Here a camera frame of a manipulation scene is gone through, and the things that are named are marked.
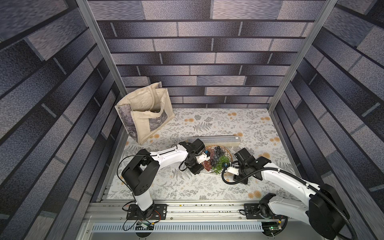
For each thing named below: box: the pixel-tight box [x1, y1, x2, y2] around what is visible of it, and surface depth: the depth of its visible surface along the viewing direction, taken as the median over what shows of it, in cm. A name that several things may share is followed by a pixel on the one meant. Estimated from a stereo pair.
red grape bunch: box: [203, 148, 215, 172], surface depth 88 cm
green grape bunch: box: [212, 155, 231, 174], surface depth 89 cm
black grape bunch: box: [211, 145, 226, 162], surface depth 92 cm
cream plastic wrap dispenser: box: [187, 135, 241, 147], surface depth 97 cm
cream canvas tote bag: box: [114, 81, 175, 145], surface depth 95 cm
